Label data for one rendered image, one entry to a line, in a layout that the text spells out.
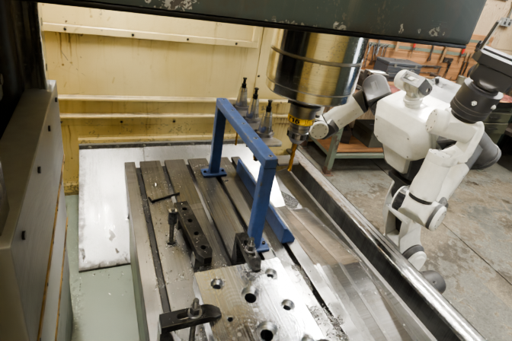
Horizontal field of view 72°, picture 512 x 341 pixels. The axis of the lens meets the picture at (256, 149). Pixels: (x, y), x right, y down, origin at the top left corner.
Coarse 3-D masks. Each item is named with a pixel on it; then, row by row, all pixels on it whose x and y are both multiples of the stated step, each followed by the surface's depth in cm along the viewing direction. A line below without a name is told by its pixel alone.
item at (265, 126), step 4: (264, 112) 107; (268, 112) 107; (272, 112) 108; (264, 116) 107; (268, 116) 107; (264, 120) 108; (268, 120) 108; (260, 124) 109; (264, 124) 108; (268, 124) 108; (260, 128) 109; (264, 128) 108; (268, 128) 109; (264, 132) 109; (268, 132) 109
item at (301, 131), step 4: (292, 124) 66; (288, 128) 67; (292, 128) 66; (296, 128) 65; (300, 128) 65; (304, 128) 65; (308, 128) 66; (288, 132) 67; (292, 132) 66; (296, 132) 66; (300, 132) 66; (304, 132) 66; (308, 132) 67; (288, 136) 67; (292, 136) 66; (296, 136) 66; (300, 136) 66; (304, 136) 66; (308, 136) 67; (292, 140) 67; (296, 140) 66; (300, 140) 66; (304, 140) 67
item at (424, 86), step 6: (408, 72) 116; (402, 78) 116; (420, 78) 111; (426, 78) 110; (414, 84) 112; (420, 84) 110; (426, 84) 111; (432, 84) 114; (420, 90) 111; (426, 90) 114; (420, 96) 115; (426, 96) 116
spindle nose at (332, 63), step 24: (288, 48) 55; (312, 48) 53; (336, 48) 53; (360, 48) 55; (288, 72) 56; (312, 72) 54; (336, 72) 55; (288, 96) 57; (312, 96) 56; (336, 96) 57
